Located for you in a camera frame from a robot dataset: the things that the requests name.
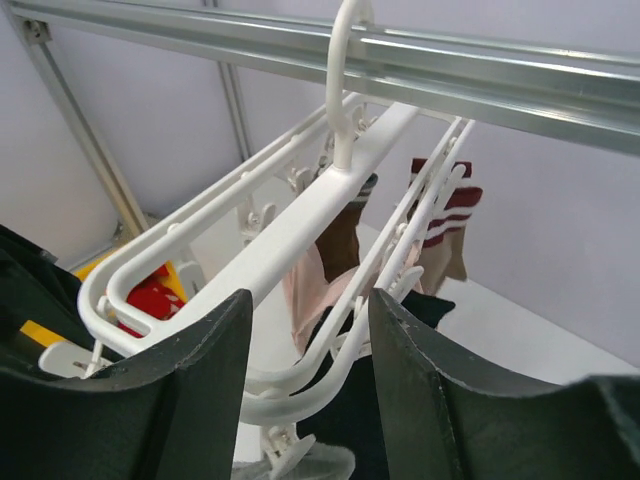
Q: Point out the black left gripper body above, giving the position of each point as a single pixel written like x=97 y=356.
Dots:
x=42 y=335

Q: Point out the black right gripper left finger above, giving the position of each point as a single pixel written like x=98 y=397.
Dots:
x=168 y=412

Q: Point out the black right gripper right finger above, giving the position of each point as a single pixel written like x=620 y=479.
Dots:
x=448 y=413

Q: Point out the grey sock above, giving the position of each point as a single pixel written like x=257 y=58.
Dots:
x=321 y=462

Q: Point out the white plastic clip hanger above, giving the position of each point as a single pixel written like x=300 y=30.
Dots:
x=270 y=399

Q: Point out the red santa sock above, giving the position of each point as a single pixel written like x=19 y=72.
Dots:
x=160 y=295

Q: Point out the maroon striped brown sock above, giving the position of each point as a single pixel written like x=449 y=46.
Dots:
x=441 y=253
x=345 y=235

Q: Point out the pink sock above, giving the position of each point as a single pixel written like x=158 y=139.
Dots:
x=320 y=276

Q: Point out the aluminium top crossbar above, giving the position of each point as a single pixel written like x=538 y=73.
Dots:
x=570 y=94

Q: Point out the aluminium left frame post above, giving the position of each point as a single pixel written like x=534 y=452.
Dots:
x=57 y=78

